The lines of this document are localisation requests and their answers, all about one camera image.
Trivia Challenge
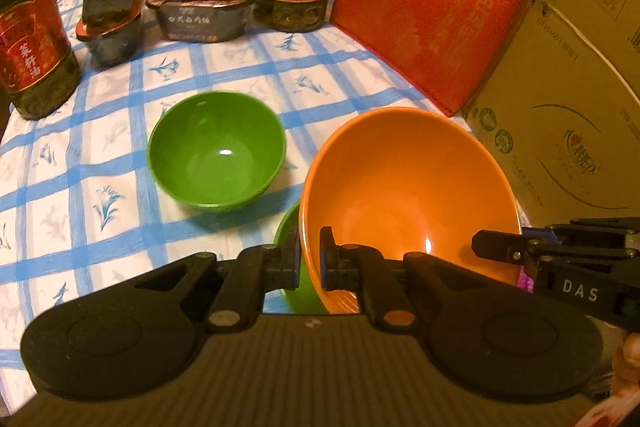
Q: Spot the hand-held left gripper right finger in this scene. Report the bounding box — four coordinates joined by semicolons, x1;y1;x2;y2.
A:
319;226;507;334

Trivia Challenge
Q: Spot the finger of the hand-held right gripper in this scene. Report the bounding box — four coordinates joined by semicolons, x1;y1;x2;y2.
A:
471;229;640;267
545;216;640;248

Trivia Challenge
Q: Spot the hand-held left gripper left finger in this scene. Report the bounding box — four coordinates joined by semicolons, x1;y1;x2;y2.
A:
131;238;304;334

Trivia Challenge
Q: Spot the green plastic bowl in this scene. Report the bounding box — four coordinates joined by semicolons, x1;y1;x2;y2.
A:
272;201;327;316
147;90;287;213

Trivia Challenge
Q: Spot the pink transparent plate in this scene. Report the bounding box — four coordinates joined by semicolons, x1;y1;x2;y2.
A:
517;266;537;294

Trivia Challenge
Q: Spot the orange plastic bowl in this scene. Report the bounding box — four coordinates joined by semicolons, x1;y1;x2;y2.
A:
298;107;524;316

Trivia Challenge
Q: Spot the person's right hand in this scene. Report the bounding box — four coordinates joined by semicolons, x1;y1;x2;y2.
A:
612;333;640;387

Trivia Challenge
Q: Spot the large brown cardboard box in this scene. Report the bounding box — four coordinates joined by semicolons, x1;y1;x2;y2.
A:
459;0;640;234

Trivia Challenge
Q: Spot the blue checked tablecloth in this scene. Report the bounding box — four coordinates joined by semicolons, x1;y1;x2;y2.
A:
0;0;532;414

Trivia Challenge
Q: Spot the red fabric bag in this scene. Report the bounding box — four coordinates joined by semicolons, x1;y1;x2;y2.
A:
329;0;539;118

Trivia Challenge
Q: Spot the dark rectangular meal box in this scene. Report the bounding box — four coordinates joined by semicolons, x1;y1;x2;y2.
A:
147;0;259;44

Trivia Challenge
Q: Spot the dark meal tub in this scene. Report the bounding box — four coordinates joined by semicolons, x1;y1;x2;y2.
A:
75;0;149;68

